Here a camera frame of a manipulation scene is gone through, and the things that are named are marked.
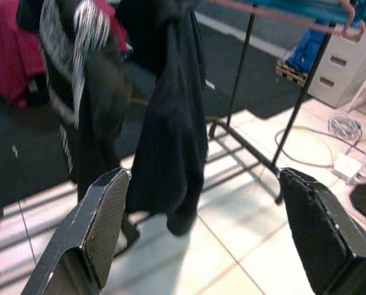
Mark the grey coiled cable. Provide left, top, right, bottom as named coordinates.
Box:
left=327, top=116, right=364, bottom=143

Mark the teal blue garment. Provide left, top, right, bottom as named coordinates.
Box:
left=241, top=0, right=366, bottom=25

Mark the white drawer cabinet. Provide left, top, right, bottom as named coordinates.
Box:
left=308, top=20, right=366, bottom=108

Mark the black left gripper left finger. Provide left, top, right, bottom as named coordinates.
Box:
left=21, top=167, right=131, bottom=295

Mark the black metal clothes rack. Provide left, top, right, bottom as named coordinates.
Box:
left=207, top=0, right=339, bottom=205

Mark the black white patterned garment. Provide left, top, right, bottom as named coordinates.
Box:
left=39, top=0, right=111, bottom=175

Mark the small wooden pallet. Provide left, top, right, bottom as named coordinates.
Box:
left=275, top=57, right=309, bottom=84

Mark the white power box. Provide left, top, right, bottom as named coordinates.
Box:
left=333, top=153, right=364, bottom=179

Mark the black jacket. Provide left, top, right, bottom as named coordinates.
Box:
left=116, top=0, right=210, bottom=237

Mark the pink plastic hanger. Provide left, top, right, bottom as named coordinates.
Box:
left=207, top=0, right=366, bottom=42

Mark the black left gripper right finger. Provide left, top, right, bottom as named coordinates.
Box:
left=279, top=167, right=366, bottom=295

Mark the red garment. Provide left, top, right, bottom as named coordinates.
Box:
left=0, top=0, right=131, bottom=109

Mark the dark brown black garment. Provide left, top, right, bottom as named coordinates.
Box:
left=74, top=55, right=140, bottom=256

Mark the beige cable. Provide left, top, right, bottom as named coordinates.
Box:
left=274, top=125, right=340, bottom=168

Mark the dark grey floor mat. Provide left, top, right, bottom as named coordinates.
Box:
left=0, top=6, right=314, bottom=216

